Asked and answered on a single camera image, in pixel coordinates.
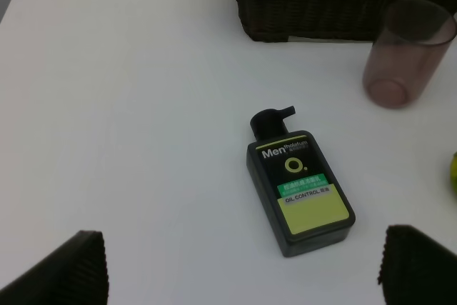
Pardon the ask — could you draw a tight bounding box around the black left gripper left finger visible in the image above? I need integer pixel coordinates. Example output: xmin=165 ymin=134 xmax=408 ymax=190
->
xmin=1 ymin=231 xmax=109 ymax=304

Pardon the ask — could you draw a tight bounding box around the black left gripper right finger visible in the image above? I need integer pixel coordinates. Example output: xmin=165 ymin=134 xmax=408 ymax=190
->
xmin=378 ymin=225 xmax=456 ymax=304

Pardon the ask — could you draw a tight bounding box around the green lime fruit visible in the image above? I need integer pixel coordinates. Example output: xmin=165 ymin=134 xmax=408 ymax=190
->
xmin=449 ymin=153 xmax=457 ymax=194

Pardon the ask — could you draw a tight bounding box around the black green cleanser bottle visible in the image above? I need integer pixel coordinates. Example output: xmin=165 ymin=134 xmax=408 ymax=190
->
xmin=246 ymin=106 xmax=356 ymax=257

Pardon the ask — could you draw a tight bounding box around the translucent purple plastic cup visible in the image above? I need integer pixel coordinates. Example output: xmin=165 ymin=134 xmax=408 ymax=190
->
xmin=362 ymin=0 xmax=456 ymax=109

